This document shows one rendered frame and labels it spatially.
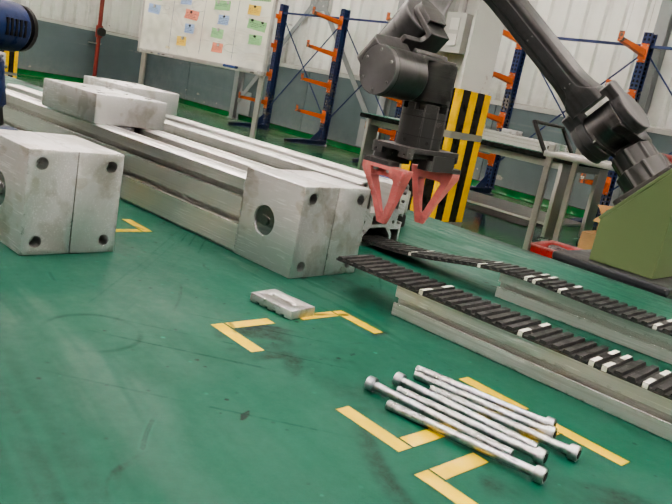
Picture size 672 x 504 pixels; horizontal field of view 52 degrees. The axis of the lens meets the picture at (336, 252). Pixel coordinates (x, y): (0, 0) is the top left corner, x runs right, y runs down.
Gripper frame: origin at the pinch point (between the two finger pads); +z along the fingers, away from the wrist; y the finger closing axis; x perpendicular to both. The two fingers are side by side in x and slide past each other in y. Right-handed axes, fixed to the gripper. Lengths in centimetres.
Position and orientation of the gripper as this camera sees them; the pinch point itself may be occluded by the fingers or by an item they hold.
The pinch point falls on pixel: (402, 216)
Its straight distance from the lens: 89.9
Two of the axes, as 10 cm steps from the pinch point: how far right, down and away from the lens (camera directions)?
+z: -1.9, 9.6, 2.3
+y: -6.9, 0.4, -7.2
